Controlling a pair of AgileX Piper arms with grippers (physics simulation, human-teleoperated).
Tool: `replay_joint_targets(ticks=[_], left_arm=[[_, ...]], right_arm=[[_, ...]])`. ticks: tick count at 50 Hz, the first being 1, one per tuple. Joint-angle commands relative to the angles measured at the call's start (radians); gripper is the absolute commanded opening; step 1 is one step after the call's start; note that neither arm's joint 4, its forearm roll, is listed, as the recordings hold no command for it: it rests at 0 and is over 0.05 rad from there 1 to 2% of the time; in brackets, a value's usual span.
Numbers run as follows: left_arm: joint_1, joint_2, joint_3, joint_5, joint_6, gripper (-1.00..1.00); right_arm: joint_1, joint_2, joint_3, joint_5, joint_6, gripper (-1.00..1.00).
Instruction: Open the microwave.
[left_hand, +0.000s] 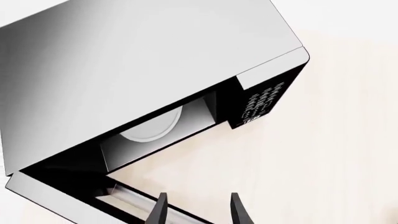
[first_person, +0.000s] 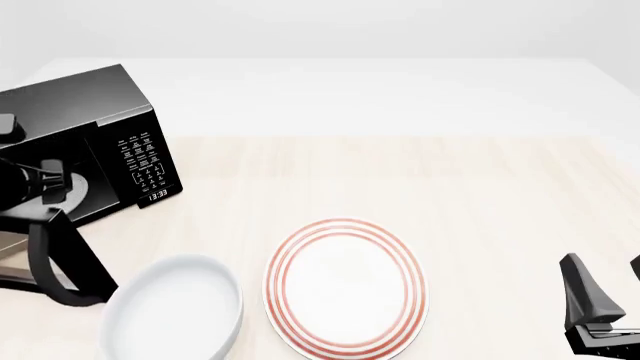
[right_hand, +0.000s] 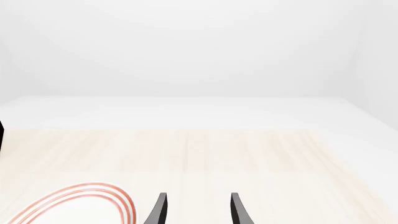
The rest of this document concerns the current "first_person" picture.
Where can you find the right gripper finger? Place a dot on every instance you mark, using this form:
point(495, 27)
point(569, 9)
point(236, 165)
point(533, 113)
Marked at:
point(637, 268)
point(585, 296)

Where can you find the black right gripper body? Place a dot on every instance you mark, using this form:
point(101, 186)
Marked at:
point(605, 339)

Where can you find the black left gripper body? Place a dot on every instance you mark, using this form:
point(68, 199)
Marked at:
point(54, 182)

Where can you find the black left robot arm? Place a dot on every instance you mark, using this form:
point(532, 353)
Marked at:
point(20, 183)

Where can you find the grey microwave turntable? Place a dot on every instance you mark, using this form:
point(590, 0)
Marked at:
point(79, 187)

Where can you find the black microwave oven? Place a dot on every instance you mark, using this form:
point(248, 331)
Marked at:
point(75, 101)

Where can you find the white bowl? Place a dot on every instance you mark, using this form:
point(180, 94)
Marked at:
point(175, 307)

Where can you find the white plate with red rings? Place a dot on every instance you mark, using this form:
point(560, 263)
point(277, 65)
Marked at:
point(345, 292)

